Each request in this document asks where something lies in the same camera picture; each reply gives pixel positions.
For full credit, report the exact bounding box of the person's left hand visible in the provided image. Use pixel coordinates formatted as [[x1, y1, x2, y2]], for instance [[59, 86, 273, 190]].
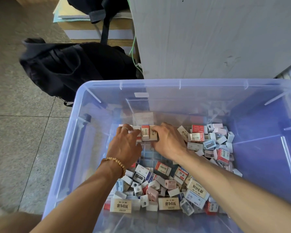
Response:
[[106, 124, 142, 168]]

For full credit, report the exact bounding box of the person's right hand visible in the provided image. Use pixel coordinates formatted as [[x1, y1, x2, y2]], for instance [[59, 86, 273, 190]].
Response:
[[150, 122, 189, 163]]

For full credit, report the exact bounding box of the white cabinet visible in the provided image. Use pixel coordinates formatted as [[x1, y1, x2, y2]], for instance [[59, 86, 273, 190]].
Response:
[[128, 0, 291, 80]]

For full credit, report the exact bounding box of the person's right forearm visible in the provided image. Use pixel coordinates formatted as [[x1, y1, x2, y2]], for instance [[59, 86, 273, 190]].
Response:
[[175, 150, 291, 233]]

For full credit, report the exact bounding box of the person's left leg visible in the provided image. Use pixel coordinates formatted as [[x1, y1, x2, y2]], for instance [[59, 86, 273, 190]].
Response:
[[0, 211, 42, 233]]

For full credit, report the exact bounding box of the person's left forearm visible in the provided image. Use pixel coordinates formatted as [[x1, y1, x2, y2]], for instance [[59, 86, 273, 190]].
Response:
[[29, 162, 122, 233]]

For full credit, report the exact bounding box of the beaded wooden bracelet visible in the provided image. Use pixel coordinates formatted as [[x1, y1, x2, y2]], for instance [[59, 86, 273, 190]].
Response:
[[101, 157, 128, 177]]

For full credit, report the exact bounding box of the pile of boxed erasers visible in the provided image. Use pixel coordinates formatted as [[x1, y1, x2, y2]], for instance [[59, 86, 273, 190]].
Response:
[[103, 123, 243, 216]]

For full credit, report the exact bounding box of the black backpack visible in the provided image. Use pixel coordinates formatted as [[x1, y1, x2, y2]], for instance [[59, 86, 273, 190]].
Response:
[[18, 37, 144, 106]]

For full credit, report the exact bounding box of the clear plastic storage bin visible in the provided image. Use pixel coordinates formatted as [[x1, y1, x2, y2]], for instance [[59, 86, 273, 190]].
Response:
[[42, 79, 291, 233]]

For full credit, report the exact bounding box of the green cable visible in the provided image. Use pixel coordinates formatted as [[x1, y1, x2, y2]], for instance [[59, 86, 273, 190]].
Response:
[[127, 27, 144, 78]]

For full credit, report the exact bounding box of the stack of paper sheets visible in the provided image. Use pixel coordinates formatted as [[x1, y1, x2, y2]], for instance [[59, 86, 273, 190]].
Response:
[[52, 0, 134, 22]]

